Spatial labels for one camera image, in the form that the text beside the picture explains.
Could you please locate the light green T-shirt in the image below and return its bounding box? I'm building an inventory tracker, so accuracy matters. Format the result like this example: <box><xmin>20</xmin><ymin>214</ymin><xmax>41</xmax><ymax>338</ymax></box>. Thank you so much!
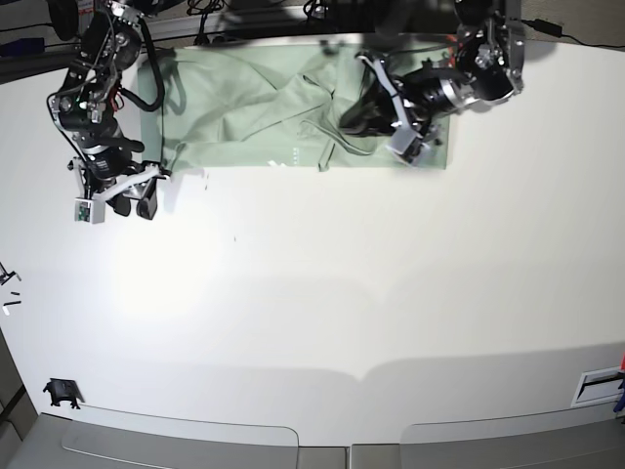
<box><xmin>136</xmin><ymin>44</ymin><xmax>448</xmax><ymax>173</ymax></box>

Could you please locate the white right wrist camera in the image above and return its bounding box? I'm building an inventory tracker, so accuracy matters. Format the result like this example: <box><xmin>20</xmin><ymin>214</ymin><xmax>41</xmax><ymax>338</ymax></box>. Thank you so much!
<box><xmin>74</xmin><ymin>197</ymin><xmax>105</xmax><ymax>225</ymax></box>

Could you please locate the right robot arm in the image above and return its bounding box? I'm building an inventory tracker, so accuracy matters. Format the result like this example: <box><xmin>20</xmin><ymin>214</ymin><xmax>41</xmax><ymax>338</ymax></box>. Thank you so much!
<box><xmin>46</xmin><ymin>1</ymin><xmax>171</xmax><ymax>225</ymax></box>

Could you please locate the grey chair back left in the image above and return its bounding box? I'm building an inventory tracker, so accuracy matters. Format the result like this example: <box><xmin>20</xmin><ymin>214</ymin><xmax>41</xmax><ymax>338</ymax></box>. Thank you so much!
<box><xmin>62</xmin><ymin>418</ymin><xmax>300</xmax><ymax>469</ymax></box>

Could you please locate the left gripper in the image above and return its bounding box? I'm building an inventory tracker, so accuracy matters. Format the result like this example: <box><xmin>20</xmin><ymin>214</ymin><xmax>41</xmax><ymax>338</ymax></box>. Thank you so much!
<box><xmin>338</xmin><ymin>51</ymin><xmax>439</xmax><ymax>146</ymax></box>

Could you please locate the grey chair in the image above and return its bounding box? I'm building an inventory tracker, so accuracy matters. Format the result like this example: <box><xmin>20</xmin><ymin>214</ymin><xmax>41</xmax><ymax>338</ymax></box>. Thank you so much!
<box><xmin>62</xmin><ymin>418</ymin><xmax>300</xmax><ymax>469</ymax></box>
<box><xmin>399</xmin><ymin>405</ymin><xmax>624</xmax><ymax>468</ymax></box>

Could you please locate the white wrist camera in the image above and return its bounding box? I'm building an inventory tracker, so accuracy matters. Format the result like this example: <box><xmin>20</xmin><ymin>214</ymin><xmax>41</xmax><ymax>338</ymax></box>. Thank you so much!
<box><xmin>386</xmin><ymin>127</ymin><xmax>433</xmax><ymax>167</ymax></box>
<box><xmin>74</xmin><ymin>197</ymin><xmax>105</xmax><ymax>225</ymax></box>

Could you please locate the grey chair back right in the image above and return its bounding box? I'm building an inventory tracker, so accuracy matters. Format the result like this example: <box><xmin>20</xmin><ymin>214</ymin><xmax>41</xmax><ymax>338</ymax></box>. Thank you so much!
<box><xmin>399</xmin><ymin>405</ymin><xmax>624</xmax><ymax>468</ymax></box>

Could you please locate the black table clamp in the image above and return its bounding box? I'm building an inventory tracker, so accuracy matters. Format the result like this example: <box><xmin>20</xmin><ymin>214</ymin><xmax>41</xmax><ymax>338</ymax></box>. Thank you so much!
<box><xmin>43</xmin><ymin>378</ymin><xmax>84</xmax><ymax>409</ymax></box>

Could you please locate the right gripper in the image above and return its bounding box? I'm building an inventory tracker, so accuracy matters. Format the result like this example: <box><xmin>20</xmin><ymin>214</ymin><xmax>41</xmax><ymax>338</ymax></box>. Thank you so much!
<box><xmin>72</xmin><ymin>160</ymin><xmax>171</xmax><ymax>220</ymax></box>

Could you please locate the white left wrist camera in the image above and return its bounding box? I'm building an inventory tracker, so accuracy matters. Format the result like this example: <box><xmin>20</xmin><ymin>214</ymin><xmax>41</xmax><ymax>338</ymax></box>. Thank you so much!
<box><xmin>386</xmin><ymin>127</ymin><xmax>433</xmax><ymax>167</ymax></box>

